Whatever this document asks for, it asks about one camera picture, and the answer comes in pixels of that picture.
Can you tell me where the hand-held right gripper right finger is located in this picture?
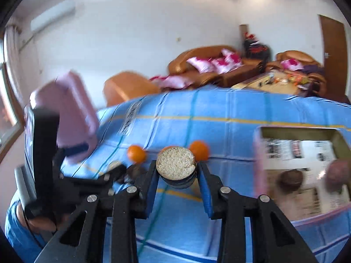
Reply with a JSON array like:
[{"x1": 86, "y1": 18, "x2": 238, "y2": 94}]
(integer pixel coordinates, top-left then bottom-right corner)
[{"x1": 196, "y1": 161, "x2": 320, "y2": 263}]

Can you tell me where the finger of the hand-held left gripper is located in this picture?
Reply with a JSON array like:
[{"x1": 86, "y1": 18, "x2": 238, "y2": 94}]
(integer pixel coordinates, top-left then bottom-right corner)
[
  {"x1": 56, "y1": 142, "x2": 93, "y2": 168},
  {"x1": 61, "y1": 165, "x2": 129, "y2": 202}
]

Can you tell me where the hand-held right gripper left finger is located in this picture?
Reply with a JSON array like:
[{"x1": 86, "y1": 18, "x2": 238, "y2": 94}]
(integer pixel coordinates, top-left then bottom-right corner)
[{"x1": 34, "y1": 159, "x2": 161, "y2": 263}]

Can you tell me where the dark brown round fruit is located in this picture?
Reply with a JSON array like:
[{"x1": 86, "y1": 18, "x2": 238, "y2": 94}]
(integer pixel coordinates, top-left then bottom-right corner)
[{"x1": 121, "y1": 165, "x2": 149, "y2": 185}]

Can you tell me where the pink cardboard box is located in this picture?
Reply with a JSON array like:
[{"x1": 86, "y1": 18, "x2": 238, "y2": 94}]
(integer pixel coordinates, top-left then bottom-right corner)
[{"x1": 254, "y1": 126, "x2": 351, "y2": 228}]

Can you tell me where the person's left forearm blue sleeve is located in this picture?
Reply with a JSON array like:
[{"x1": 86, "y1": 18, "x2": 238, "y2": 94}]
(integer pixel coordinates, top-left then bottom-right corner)
[{"x1": 4, "y1": 194, "x2": 47, "y2": 256}]

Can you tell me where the person's left hand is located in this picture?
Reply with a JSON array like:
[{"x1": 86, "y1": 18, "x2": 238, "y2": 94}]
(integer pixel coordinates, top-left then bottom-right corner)
[{"x1": 15, "y1": 201, "x2": 65, "y2": 235}]

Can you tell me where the orange leather ottoman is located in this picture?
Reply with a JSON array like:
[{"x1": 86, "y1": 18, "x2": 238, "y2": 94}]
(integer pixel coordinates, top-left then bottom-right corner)
[{"x1": 103, "y1": 71, "x2": 161, "y2": 107}]

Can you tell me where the pale curtain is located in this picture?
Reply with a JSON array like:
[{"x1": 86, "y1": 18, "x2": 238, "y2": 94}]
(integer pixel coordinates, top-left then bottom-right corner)
[{"x1": 5, "y1": 25, "x2": 26, "y2": 110}]

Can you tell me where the blue plaid blanket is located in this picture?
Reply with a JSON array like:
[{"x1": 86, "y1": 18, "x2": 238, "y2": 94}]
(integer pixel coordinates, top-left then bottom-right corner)
[{"x1": 59, "y1": 89, "x2": 351, "y2": 263}]

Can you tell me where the dark bun in box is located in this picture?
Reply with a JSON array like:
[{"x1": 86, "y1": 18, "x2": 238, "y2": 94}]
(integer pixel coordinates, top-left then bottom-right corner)
[{"x1": 277, "y1": 169, "x2": 304, "y2": 193}]

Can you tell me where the newspaper lining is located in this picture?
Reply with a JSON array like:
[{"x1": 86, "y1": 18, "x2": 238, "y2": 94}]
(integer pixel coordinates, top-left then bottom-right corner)
[{"x1": 260, "y1": 139, "x2": 346, "y2": 220}]

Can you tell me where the wooden coffee table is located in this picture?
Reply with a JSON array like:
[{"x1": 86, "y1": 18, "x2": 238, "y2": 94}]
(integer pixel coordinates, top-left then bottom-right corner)
[{"x1": 232, "y1": 71, "x2": 313, "y2": 97}]

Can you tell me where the brown leather sofa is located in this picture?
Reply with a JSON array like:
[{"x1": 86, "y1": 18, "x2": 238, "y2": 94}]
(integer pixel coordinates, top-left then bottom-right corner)
[{"x1": 168, "y1": 45, "x2": 264, "y2": 89}]

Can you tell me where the pink white floral pillow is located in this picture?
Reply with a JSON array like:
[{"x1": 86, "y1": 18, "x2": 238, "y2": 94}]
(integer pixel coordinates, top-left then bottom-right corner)
[
  {"x1": 281, "y1": 58, "x2": 304, "y2": 71},
  {"x1": 222, "y1": 48, "x2": 244, "y2": 67},
  {"x1": 187, "y1": 56, "x2": 213, "y2": 74},
  {"x1": 211, "y1": 57, "x2": 234, "y2": 74}
]

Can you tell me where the reddish brown round fruit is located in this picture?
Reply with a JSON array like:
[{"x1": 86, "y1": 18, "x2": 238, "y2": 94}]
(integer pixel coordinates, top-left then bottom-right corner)
[{"x1": 326, "y1": 159, "x2": 351, "y2": 195}]

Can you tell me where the clutter of small colourful items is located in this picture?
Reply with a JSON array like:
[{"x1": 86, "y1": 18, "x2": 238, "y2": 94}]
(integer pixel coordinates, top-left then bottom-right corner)
[{"x1": 258, "y1": 73, "x2": 311, "y2": 89}]

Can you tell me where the brown leather armchair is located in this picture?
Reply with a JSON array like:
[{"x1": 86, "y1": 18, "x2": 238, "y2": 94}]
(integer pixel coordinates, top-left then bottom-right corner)
[{"x1": 267, "y1": 50, "x2": 327, "y2": 97}]

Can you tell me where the tall brown cardboard piece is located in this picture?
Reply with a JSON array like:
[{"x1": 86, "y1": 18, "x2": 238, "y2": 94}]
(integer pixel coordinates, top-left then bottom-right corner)
[{"x1": 239, "y1": 24, "x2": 249, "y2": 50}]

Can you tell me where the purple cloth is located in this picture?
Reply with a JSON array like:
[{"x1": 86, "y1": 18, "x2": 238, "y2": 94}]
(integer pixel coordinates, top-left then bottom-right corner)
[{"x1": 303, "y1": 63, "x2": 323, "y2": 75}]

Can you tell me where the brown wooden door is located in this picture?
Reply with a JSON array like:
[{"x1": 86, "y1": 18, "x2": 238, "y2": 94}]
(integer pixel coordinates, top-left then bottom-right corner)
[{"x1": 318, "y1": 14, "x2": 349, "y2": 104}]

